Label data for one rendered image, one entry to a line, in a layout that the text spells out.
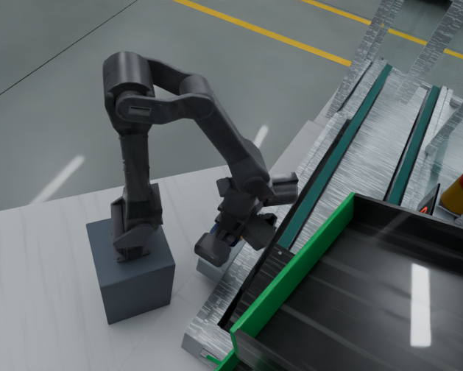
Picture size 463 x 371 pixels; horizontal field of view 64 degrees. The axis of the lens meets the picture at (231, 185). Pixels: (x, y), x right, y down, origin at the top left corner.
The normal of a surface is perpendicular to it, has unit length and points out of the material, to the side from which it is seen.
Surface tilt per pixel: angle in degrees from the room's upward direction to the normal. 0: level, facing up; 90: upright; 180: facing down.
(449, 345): 25
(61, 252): 0
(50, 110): 0
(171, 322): 0
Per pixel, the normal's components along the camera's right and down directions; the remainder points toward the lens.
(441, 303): -0.15, -0.81
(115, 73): -0.31, -0.51
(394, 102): 0.18, -0.62
